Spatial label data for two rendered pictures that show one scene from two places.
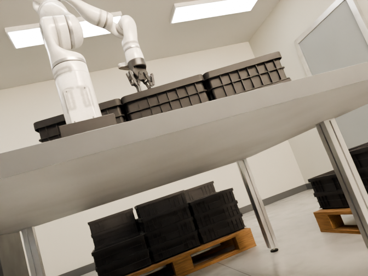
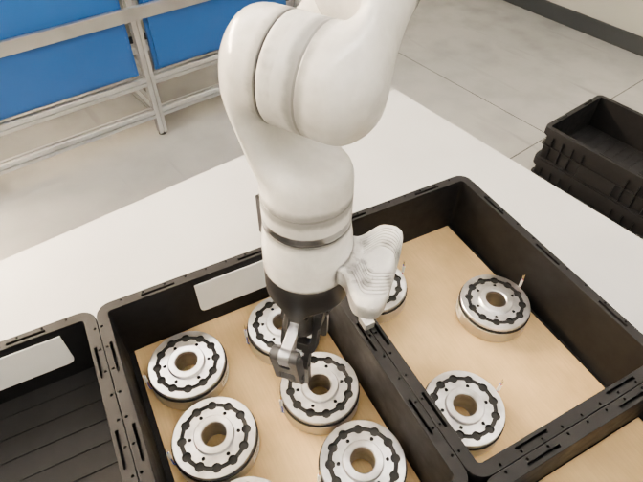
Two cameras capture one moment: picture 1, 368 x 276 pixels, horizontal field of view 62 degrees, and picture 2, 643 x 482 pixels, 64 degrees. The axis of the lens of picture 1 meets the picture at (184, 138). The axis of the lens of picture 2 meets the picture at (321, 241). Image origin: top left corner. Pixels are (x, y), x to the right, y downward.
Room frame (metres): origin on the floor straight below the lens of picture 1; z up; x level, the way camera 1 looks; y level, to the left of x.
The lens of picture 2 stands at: (1.49, 0.00, 1.47)
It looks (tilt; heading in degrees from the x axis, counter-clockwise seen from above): 47 degrees down; 159
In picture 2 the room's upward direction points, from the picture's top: 1 degrees clockwise
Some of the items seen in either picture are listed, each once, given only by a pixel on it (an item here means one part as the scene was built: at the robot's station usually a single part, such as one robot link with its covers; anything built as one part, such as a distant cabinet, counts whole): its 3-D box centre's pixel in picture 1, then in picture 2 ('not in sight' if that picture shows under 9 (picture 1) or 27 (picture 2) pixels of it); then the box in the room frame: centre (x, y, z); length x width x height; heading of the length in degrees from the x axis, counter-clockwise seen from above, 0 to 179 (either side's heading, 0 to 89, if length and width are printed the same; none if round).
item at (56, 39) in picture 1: (62, 45); not in sight; (0.78, 0.24, 1.05); 0.09 x 0.09 x 0.17; 23
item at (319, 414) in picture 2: not in sight; (320, 386); (1.19, 0.11, 0.86); 0.10 x 0.10 x 0.01
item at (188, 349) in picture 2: not in sight; (186, 361); (1.10, -0.04, 0.86); 0.05 x 0.05 x 0.01
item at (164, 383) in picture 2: not in sight; (187, 363); (1.10, -0.04, 0.86); 0.10 x 0.10 x 0.01
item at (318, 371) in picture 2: not in sight; (320, 384); (1.19, 0.11, 0.86); 0.05 x 0.05 x 0.01
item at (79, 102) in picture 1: (78, 97); not in sight; (0.78, 0.23, 0.89); 0.09 x 0.09 x 0.17; 16
